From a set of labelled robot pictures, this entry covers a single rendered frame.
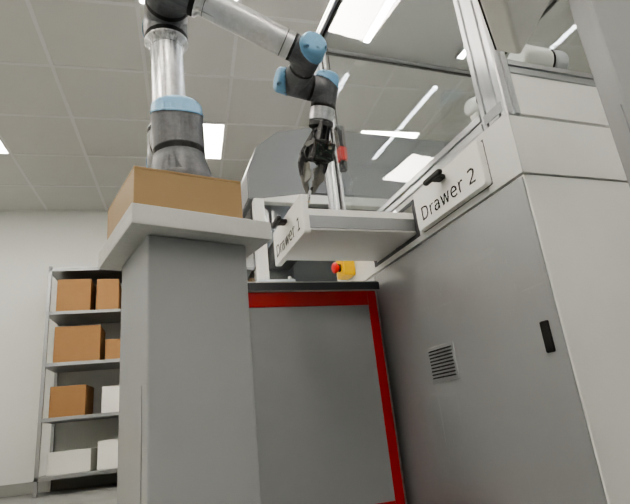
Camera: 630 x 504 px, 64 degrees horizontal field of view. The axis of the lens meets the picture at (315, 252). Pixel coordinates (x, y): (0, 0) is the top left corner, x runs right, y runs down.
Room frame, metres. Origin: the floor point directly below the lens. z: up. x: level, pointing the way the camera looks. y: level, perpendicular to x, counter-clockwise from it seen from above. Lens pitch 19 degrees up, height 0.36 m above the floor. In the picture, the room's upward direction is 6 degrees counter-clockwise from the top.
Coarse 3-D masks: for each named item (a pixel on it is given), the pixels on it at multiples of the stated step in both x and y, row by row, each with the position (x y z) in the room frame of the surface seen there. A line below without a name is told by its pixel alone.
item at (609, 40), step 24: (576, 0) 0.47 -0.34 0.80; (600, 0) 0.40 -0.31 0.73; (624, 0) 0.39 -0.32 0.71; (576, 24) 0.53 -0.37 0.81; (600, 24) 0.40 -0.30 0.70; (624, 24) 0.39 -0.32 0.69; (600, 48) 0.43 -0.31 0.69; (624, 48) 0.40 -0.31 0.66; (600, 72) 0.48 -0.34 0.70; (624, 72) 0.40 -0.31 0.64; (600, 96) 0.53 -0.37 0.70; (624, 96) 0.41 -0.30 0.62; (624, 120) 0.43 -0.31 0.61; (624, 144) 0.47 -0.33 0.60; (624, 168) 0.52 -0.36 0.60
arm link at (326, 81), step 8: (320, 72) 1.24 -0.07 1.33; (328, 72) 1.24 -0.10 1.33; (320, 80) 1.24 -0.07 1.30; (328, 80) 1.24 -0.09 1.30; (336, 80) 1.26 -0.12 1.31; (320, 88) 1.24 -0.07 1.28; (328, 88) 1.25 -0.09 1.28; (336, 88) 1.27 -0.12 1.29; (312, 96) 1.26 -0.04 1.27; (320, 96) 1.26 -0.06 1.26; (328, 96) 1.26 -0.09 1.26; (336, 96) 1.28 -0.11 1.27; (312, 104) 1.28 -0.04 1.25; (320, 104) 1.26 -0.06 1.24; (328, 104) 1.27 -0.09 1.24
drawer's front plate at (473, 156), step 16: (480, 144) 1.01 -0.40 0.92; (464, 160) 1.06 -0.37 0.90; (480, 160) 1.01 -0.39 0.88; (448, 176) 1.12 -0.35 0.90; (464, 176) 1.07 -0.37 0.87; (480, 176) 1.02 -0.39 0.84; (416, 192) 1.26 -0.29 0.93; (432, 192) 1.20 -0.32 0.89; (448, 192) 1.14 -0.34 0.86; (464, 192) 1.08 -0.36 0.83; (416, 208) 1.28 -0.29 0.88; (432, 208) 1.21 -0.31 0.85; (448, 208) 1.15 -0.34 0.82; (432, 224) 1.24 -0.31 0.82
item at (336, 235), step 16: (320, 224) 1.23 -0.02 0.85; (336, 224) 1.24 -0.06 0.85; (352, 224) 1.26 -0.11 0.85; (368, 224) 1.28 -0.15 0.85; (384, 224) 1.29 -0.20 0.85; (400, 224) 1.31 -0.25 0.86; (304, 240) 1.30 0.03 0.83; (320, 240) 1.31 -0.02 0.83; (336, 240) 1.32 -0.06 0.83; (352, 240) 1.34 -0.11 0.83; (368, 240) 1.35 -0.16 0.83; (384, 240) 1.37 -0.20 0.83; (400, 240) 1.38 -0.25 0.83; (304, 256) 1.44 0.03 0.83; (320, 256) 1.45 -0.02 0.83; (336, 256) 1.47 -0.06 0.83; (352, 256) 1.49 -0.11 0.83; (368, 256) 1.50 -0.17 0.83; (384, 256) 1.52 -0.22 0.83
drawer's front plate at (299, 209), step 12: (300, 204) 1.20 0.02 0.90; (288, 216) 1.30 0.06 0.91; (300, 216) 1.21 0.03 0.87; (288, 228) 1.31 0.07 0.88; (300, 228) 1.22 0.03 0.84; (276, 240) 1.43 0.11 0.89; (300, 240) 1.25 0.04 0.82; (276, 252) 1.44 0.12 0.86; (288, 252) 1.34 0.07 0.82; (276, 264) 1.45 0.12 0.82
